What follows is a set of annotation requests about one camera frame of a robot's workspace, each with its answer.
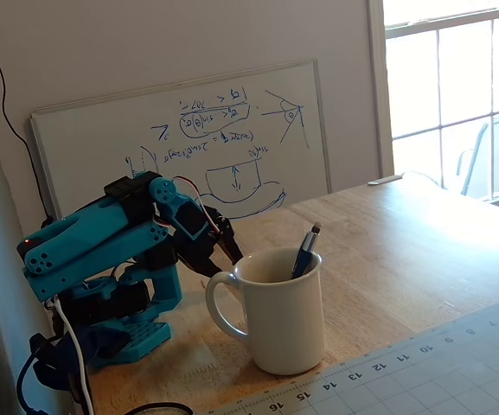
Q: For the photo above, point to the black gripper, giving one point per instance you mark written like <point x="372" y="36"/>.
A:
<point x="202" y="255"/>

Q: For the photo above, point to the white ceramic mug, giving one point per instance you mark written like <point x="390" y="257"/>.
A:
<point x="283" y="320"/>

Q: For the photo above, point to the small white strip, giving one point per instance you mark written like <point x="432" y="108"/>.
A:
<point x="385" y="178"/>

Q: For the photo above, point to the grey gridded cutting mat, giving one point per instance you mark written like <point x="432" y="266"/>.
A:
<point x="426" y="380"/>

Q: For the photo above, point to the dark blue table clamp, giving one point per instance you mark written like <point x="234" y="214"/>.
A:
<point x="89" y="346"/>

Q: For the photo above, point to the whiteboard with blue writing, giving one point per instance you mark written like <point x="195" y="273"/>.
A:
<point x="102" y="129"/>

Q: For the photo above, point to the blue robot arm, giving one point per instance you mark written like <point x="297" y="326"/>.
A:
<point x="102" y="225"/>

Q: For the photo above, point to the white framed window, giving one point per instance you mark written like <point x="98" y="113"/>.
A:
<point x="438" y="86"/>

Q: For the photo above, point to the dark blue ballpoint pen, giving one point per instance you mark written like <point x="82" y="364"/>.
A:
<point x="303" y="255"/>

